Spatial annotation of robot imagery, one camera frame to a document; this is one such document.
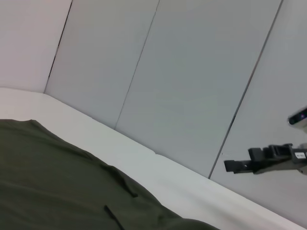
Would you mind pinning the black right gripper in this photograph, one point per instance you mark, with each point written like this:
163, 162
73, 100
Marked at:
283, 160

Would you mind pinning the dark green shirt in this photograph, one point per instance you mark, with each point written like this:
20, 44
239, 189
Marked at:
48, 179

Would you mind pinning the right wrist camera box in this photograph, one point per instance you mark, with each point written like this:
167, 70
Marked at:
299, 118

